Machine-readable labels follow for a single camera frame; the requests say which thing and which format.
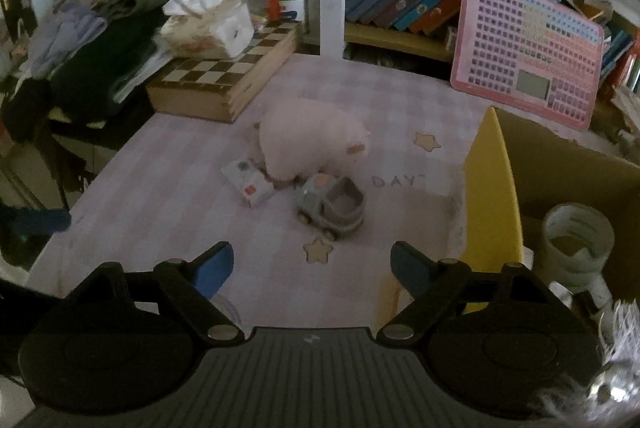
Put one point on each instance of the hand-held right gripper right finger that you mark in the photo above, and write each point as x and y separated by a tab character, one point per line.
407	265

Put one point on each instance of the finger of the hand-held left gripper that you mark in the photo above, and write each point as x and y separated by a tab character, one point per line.
40	220

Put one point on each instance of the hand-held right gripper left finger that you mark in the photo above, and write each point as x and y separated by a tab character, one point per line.
215	265

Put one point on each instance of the small white printed box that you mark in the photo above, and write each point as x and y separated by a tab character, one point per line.
250	183

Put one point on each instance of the grey toy truck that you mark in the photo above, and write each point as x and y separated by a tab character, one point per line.
330	208

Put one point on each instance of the yellow cardboard box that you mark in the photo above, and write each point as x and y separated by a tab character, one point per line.
492	208

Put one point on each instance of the clear tape roll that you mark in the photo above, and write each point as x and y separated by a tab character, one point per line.
565	275

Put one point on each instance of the pink plush toy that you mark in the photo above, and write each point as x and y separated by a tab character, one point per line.
310	133

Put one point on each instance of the white spray bottle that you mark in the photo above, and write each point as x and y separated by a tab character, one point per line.
597	295

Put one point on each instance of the pink checked printed tablecloth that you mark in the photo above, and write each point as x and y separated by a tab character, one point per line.
175	208

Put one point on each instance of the dark clothes pile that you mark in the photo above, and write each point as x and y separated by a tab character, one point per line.
85	73

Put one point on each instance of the wooden chessboard box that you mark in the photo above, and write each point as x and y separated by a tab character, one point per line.
210	78

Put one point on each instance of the white tissue pack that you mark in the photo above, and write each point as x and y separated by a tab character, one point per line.
210	33

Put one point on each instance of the furry silver ball charm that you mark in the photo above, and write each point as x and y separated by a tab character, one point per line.
605	390

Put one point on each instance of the pink keyboard learning toy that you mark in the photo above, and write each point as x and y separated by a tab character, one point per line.
515	43

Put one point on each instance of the white and green tub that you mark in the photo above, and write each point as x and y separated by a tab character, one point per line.
292	3

